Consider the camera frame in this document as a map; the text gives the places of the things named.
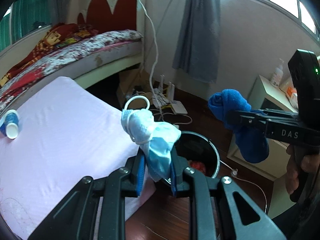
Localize red plastic bag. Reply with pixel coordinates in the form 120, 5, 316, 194
188, 160, 206, 174

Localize dark blue cloth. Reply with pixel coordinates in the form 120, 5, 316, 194
208, 89, 269, 164

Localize light blue face mask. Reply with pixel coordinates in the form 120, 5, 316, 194
121, 95, 181, 182

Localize black trash bucket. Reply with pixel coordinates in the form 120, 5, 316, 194
174, 131, 220, 178

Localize person's right hand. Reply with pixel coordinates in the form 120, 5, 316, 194
285, 144, 320, 196

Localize white bedside cabinet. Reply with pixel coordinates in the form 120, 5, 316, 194
226, 74, 301, 181

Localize white pump bottle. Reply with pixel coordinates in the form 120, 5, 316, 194
270, 59, 284, 88

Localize white wifi router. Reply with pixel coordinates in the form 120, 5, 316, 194
152, 75, 188, 115

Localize cardboard box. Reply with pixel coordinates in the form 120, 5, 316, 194
117, 69, 150, 105

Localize grey blue curtain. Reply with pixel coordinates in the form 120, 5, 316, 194
172, 0, 221, 83

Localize floral quilt bed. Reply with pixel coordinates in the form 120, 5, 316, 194
1, 30, 143, 112

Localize blue patterned paper cup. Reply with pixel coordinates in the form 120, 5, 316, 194
3, 109, 20, 139

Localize dark blue paper cup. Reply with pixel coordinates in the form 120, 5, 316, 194
0, 118, 7, 137

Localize red heart headboard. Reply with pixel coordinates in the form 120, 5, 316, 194
77, 0, 137, 34

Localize red patterned blanket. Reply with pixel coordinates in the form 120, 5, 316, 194
1, 23, 98, 87

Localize window with green curtain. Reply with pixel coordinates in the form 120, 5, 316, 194
1, 0, 52, 50

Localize white cable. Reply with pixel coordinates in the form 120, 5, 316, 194
128, 0, 193, 131

